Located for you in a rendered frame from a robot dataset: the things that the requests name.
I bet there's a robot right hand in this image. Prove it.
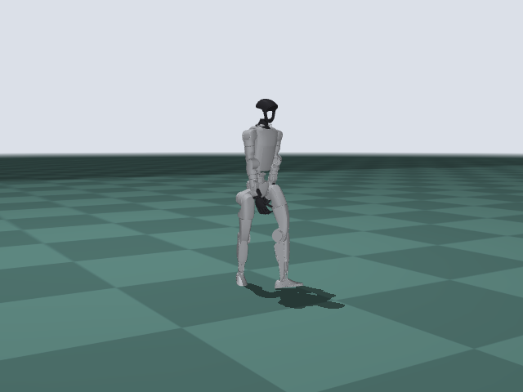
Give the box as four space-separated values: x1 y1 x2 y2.
253 189 272 214

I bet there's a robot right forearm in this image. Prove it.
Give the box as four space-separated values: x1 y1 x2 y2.
246 159 259 197

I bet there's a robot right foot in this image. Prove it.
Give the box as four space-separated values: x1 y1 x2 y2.
236 273 248 286

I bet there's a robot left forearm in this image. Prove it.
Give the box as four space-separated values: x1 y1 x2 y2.
268 163 279 185

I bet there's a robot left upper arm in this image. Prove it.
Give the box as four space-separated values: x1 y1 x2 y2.
273 130 283 166

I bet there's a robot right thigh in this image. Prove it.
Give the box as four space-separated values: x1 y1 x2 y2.
236 189 255 244

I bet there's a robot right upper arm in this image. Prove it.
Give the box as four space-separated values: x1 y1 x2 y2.
242 129 259 169

